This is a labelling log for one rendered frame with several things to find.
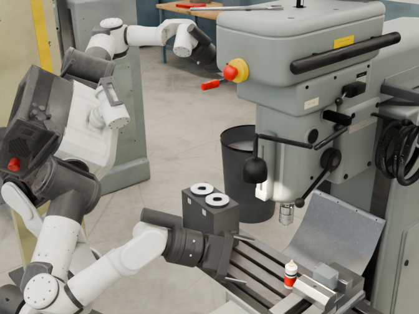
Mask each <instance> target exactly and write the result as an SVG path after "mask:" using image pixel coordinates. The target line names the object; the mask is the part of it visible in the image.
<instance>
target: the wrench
mask: <svg viewBox="0 0 419 314"><path fill-rule="evenodd" d="M266 9H267V10H273V11H276V10H284V7H282V5H266V6H230V7H191V8H190V11H233V10H266Z"/></svg>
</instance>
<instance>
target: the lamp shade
mask: <svg viewBox="0 0 419 314"><path fill-rule="evenodd" d="M267 171H268V169H267V165H266V162H265V161H264V160H263V159H262V158H260V157H258V158H257V159H254V158H253V157H250V158H248V159H246V160H245V162H244V164H243V167H242V180H243V181H245V182H247V183H250V184H261V183H264V182H265V181H267Z"/></svg>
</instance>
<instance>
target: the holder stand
mask: <svg viewBox="0 0 419 314"><path fill-rule="evenodd" d="M181 198H182V213H183V227H184V228H187V229H192V230H195V231H200V232H202V234H203V236H204V235H205V234H213V235H216V236H219V233H220V232H221V231H236V232H237V234H239V204H238V203H237V202H236V201H234V200H232V199H231V198H230V197H228V196H227V195H225V194H224V193H222V192H221V191H220V190H218V189H216V188H215V187H214V186H212V185H210V184H209V183H208V182H203V183H198V184H195V185H193V186H192V187H189V188H186V189H183V190H181ZM238 245H239V239H236V238H234V241H233V247H236V246H238ZM233 247H232V248H233Z"/></svg>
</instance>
